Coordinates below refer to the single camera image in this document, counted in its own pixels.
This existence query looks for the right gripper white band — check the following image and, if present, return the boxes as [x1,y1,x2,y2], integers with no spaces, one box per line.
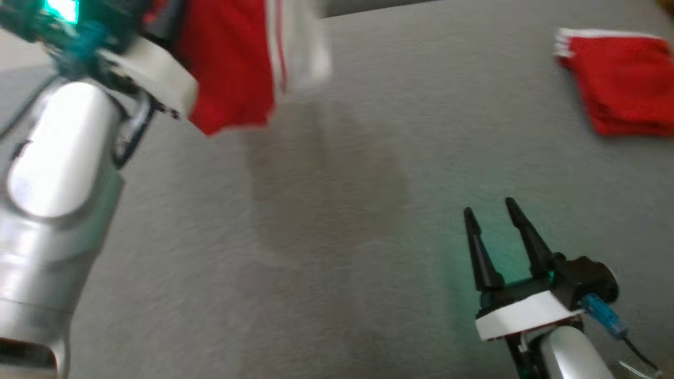
[463,197,586,343]

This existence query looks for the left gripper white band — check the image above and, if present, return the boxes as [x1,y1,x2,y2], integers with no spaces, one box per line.
[98,0,200,121]

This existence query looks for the red shorts with white stripes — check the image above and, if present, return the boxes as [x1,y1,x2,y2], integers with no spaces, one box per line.
[552,27,674,138]

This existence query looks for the grey fabric sofa seat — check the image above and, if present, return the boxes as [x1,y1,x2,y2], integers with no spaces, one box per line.
[0,0,674,379]

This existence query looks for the grey sofa back cushion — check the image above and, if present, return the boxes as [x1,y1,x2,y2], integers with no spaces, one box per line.
[315,0,440,19]

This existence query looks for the red and white jersey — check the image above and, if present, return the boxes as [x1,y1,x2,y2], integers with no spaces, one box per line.
[143,0,333,136]

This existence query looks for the right cable with blue connector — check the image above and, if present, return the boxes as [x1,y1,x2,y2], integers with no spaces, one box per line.
[582,293,660,371]

